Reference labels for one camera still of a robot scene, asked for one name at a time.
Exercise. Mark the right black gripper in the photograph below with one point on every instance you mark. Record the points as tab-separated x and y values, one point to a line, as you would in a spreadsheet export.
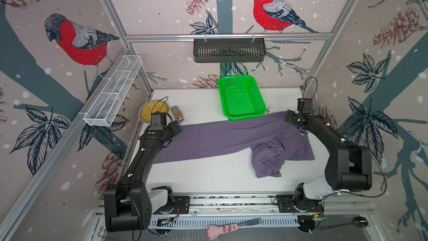
290	116

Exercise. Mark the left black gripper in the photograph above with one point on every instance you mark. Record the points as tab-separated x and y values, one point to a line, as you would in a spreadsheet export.
175	127

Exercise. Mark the purple trousers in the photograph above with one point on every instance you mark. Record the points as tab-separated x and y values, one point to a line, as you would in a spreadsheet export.
271	139

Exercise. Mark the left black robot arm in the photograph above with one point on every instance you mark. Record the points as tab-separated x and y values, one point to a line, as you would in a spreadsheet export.
128	205

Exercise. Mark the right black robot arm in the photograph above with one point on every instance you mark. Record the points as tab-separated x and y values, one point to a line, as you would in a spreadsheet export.
349	166

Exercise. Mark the yellow round plate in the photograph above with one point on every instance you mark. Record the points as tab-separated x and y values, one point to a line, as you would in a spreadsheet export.
153	106

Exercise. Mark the green plastic basket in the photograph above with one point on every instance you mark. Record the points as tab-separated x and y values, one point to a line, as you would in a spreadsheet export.
240	97

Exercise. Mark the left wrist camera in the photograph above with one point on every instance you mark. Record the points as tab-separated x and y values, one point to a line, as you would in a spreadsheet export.
158	121

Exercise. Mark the white wire mesh shelf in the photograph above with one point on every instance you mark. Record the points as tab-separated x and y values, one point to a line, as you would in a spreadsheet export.
109	100

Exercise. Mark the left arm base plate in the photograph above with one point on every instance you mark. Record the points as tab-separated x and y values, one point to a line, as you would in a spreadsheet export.
180	205

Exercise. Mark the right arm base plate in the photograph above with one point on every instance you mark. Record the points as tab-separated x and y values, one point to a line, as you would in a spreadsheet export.
288	204

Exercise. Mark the aluminium mounting rail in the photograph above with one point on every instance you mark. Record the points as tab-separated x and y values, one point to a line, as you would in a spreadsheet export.
262	203

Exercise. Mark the white ventilated cable duct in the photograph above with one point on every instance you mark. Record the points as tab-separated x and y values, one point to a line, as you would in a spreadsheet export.
193	222

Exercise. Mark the black hanging wall basket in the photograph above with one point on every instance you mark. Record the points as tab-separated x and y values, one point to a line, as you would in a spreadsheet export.
229	50

